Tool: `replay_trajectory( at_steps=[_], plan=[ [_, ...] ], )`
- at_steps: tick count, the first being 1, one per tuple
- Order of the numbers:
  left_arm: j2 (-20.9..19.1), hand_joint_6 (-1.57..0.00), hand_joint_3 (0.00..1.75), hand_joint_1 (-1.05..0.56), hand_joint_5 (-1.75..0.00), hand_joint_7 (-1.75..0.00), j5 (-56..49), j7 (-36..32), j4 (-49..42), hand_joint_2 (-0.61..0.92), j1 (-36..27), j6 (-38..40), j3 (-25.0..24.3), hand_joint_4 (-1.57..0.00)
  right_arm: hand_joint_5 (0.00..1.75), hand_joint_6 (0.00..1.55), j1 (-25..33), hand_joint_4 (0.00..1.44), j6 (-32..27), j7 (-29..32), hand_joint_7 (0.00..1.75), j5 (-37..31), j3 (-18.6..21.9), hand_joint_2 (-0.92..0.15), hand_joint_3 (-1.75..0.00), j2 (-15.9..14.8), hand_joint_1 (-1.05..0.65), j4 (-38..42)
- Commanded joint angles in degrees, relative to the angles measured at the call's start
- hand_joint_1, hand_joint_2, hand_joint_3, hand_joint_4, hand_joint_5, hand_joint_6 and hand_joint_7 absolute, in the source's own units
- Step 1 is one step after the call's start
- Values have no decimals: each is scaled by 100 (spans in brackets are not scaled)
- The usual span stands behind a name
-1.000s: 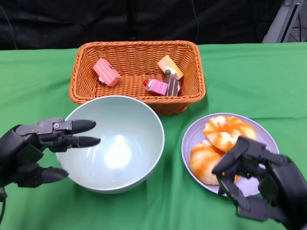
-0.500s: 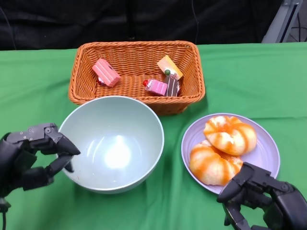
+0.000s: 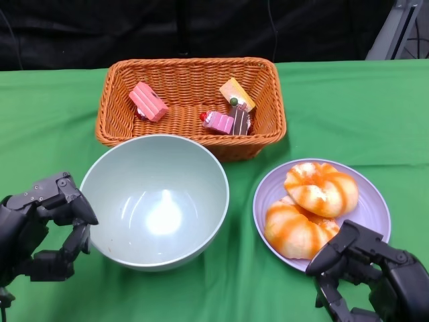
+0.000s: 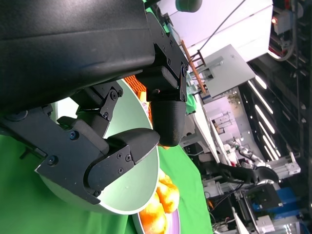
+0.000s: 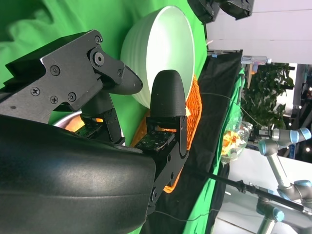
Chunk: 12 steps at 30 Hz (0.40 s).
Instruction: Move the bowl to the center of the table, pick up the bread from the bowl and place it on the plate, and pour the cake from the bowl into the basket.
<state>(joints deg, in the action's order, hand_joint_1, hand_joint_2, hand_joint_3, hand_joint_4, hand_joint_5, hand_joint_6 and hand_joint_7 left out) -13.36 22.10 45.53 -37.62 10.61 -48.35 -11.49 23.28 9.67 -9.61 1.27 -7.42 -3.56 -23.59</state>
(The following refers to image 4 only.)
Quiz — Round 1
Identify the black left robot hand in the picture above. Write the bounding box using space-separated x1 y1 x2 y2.
0 0 190 205

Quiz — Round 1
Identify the pale grey-green bowl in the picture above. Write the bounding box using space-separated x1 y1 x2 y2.
36 79 160 215

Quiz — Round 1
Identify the orange striped bread roll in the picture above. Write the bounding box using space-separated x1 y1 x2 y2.
156 170 180 215
139 192 168 234

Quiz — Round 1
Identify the lavender round plate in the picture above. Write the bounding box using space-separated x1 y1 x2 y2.
133 207 181 234

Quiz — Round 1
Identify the green tablecloth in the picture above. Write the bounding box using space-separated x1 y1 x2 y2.
0 92 214 234

